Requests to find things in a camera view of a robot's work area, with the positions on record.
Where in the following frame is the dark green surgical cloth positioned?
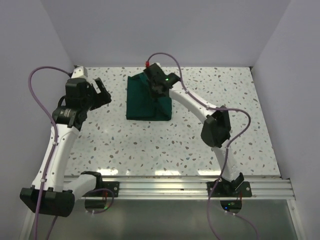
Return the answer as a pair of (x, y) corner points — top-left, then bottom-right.
(126, 73), (172, 122)

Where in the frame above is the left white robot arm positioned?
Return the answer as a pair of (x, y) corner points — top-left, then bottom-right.
(19, 77), (112, 217)

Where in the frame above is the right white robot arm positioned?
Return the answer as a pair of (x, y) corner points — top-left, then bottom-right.
(143, 63), (244, 197)

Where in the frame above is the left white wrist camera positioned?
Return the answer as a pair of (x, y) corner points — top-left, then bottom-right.
(70, 66), (88, 80)

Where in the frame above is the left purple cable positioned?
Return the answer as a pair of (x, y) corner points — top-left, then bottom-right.
(27, 66), (115, 240)

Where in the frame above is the purple cable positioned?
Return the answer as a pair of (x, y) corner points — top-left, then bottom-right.
(145, 52), (259, 240)
(27, 66), (115, 240)

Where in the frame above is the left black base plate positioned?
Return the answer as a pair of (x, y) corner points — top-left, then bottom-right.
(84, 181), (120, 198)

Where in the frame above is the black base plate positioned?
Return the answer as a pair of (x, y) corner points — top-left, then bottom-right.
(211, 181), (253, 198)
(84, 181), (120, 198)

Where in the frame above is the aluminium mounting rail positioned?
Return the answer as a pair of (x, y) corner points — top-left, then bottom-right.
(102, 175), (295, 200)

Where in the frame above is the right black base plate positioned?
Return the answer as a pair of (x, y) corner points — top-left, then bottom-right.
(211, 181), (253, 198)

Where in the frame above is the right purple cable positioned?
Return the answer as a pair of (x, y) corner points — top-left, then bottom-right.
(145, 52), (259, 240)

